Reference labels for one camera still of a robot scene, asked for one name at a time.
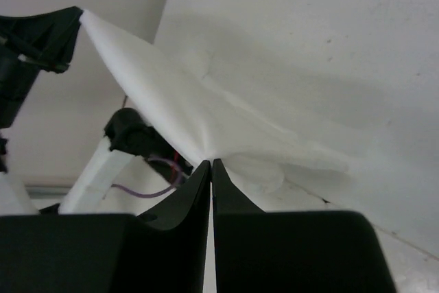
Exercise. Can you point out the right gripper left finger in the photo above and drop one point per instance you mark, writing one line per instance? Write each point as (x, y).
(161, 250)

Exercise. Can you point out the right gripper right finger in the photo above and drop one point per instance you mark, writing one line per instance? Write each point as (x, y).
(300, 251)

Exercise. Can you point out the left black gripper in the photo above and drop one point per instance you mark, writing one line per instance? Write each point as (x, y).
(46, 39)

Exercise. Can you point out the white tank top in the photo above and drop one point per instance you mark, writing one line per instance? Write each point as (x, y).
(199, 121)

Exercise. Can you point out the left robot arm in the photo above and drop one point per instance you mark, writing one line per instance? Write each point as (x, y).
(126, 136)

